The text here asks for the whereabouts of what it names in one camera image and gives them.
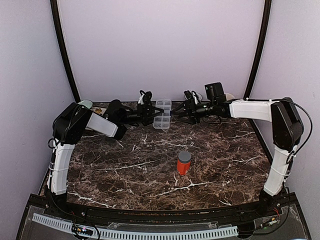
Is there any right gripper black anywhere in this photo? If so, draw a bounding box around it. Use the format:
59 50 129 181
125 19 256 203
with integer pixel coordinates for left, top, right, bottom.
172 99 217 125

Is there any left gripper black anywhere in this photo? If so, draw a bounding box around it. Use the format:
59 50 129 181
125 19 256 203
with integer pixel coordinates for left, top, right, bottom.
120 103 166 127

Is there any clear plastic pill organizer box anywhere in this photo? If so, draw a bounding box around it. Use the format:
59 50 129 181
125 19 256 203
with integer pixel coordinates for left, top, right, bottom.
153 99 172 130

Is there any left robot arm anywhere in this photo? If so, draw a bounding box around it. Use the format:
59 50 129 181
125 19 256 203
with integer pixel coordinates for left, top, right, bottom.
45 98 164 218

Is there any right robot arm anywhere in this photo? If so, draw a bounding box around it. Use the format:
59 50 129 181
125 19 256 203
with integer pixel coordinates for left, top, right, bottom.
171 82 304 217

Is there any white ceramic bowl back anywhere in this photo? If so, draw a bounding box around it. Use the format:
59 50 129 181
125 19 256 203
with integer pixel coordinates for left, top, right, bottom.
195 92 203 101

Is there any red pill bottle grey cap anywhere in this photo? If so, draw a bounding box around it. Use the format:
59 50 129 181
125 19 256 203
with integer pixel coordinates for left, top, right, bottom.
176 151 191 175

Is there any cream ceramic mug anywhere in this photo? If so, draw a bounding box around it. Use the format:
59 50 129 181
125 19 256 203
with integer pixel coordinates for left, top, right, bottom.
225 93 235 101

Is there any patterned coaster mat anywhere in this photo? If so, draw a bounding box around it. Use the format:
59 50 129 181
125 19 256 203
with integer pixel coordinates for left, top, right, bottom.
90 106 107 116

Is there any green ceramic bowl left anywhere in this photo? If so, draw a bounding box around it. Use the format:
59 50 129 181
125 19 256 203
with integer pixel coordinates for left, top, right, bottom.
78 99 93 109

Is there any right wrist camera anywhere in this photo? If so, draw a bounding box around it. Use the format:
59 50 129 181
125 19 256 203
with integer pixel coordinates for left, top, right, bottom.
184 90 201 108

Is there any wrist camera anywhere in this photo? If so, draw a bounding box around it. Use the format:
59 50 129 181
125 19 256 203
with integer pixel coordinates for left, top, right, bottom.
138 90 152 105
184 90 201 108

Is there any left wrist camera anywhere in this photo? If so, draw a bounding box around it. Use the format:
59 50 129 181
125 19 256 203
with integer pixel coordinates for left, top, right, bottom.
138 90 152 105

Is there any white slotted cable duct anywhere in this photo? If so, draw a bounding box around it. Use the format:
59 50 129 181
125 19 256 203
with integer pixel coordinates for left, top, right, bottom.
31 213 239 240

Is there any black front rail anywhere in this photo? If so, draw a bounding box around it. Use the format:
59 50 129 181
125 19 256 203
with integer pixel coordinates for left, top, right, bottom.
24 194 301 228

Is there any left black corner post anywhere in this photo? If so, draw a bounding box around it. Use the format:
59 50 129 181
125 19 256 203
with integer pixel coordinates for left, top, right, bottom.
50 0 81 102

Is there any black corner post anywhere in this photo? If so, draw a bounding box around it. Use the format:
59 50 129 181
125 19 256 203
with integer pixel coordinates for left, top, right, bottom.
243 0 272 99
50 0 81 102

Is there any right black corner post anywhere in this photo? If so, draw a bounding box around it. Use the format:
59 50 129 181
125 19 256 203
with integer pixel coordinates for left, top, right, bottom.
243 0 272 99

